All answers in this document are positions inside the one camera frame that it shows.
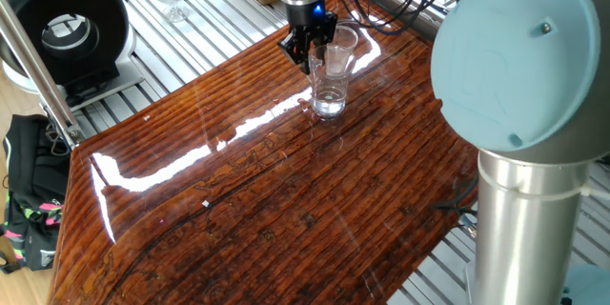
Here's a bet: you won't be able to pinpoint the black looped cables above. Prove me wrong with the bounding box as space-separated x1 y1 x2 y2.
431 173 479 218

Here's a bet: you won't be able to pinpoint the glossy wood-grain table mat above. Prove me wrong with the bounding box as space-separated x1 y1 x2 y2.
47 0 480 305

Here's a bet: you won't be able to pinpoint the silver metal pole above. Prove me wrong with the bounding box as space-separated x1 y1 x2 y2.
0 0 87 152

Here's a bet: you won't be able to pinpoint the black bag pink green print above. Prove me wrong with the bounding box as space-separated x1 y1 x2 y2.
0 113 71 275

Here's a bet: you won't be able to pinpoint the small clear plastic cup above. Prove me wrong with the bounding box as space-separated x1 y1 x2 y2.
328 25 360 80

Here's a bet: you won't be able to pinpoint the clear glass handled beaker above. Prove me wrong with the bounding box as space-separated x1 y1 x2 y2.
307 43 357 121

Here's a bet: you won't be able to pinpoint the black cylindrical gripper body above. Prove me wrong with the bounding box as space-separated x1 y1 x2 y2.
285 2 330 30

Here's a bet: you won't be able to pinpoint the black white ring-shaped device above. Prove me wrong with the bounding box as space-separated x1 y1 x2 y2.
0 0 147 113

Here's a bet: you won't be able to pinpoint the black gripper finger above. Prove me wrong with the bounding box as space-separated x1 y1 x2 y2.
310 11 338 48
277 28 314 76

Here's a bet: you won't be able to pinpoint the silver plug blue cable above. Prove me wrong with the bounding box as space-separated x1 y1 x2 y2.
459 212 478 240

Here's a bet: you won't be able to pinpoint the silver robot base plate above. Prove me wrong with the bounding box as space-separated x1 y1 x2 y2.
464 259 478 305

